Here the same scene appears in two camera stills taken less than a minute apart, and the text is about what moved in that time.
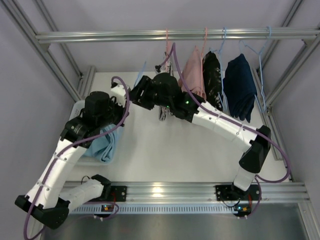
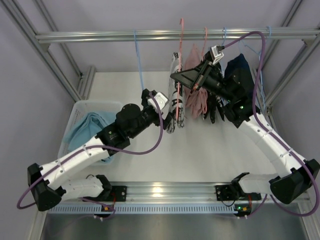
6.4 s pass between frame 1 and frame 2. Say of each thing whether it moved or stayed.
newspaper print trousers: moved
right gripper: moved
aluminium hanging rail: stayed
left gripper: moved
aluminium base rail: stayed
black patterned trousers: stayed
